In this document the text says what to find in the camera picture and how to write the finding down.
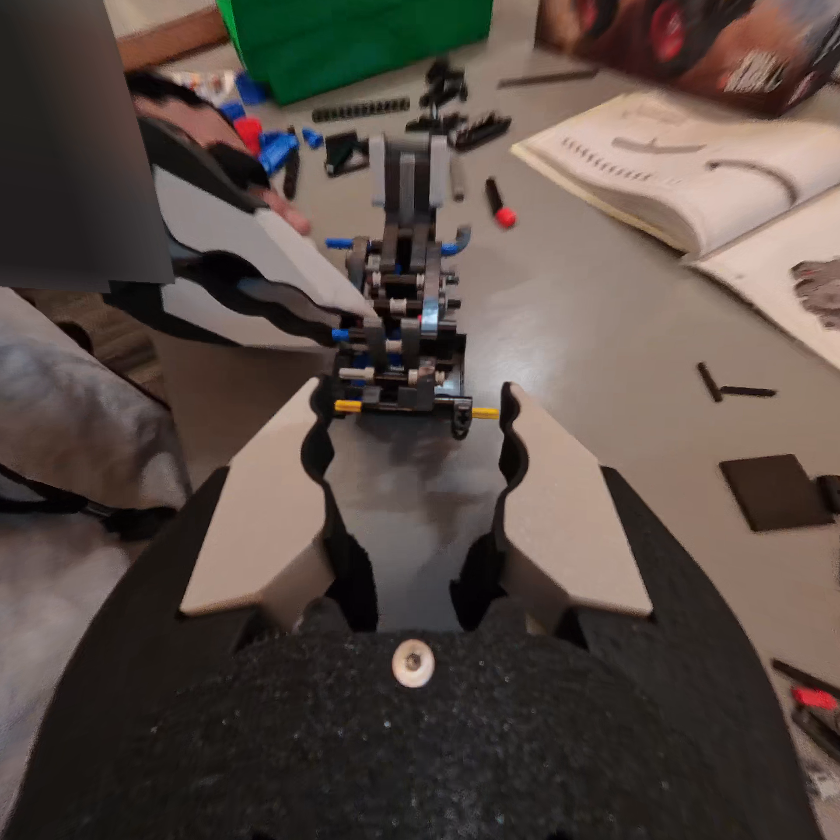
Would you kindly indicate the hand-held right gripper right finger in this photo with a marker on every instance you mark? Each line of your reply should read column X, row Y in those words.
column 571, row 525

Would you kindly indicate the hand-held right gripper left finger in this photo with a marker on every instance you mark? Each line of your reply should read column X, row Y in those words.
column 262, row 525

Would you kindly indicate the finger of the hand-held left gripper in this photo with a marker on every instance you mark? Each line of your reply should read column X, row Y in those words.
column 216, row 315
column 262, row 249

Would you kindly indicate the lego truck chassis model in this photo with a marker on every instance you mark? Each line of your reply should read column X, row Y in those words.
column 407, row 295

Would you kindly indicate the red lego wheel hub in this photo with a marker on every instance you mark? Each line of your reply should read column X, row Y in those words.
column 248, row 134

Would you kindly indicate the black lego beam with holes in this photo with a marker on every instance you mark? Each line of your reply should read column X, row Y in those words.
column 292, row 174

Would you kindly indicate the small blue lego connector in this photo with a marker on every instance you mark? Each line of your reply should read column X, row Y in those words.
column 312, row 138

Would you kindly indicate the black square lego plate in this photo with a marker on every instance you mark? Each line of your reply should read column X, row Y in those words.
column 344, row 152

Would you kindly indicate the long black lego beam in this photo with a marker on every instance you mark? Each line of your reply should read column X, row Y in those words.
column 361, row 109

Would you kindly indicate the dark blue square lego tile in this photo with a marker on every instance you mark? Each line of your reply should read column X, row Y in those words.
column 774, row 492

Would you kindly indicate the grey lego beam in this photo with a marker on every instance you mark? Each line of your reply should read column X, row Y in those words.
column 457, row 178

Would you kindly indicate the black lego beam red bush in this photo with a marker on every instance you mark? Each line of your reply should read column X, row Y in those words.
column 500, row 203

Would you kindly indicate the black lego connector pieces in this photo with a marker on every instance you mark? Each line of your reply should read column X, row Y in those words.
column 444, row 82

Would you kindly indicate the long thin black lego axle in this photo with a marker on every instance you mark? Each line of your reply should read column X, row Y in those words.
column 548, row 77

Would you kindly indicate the monster truck lego box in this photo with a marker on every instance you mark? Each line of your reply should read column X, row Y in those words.
column 709, row 46

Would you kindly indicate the person's left hand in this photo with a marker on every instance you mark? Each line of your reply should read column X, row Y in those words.
column 190, row 124

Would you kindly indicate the green plastic bin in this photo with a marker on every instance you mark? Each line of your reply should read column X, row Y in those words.
column 361, row 39

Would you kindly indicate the pile of black red pins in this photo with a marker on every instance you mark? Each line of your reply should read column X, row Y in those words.
column 814, row 712

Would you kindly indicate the open instruction booklet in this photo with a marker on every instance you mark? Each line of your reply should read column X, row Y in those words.
column 689, row 184

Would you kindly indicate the black lego frame piece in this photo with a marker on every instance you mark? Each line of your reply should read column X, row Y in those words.
column 482, row 131

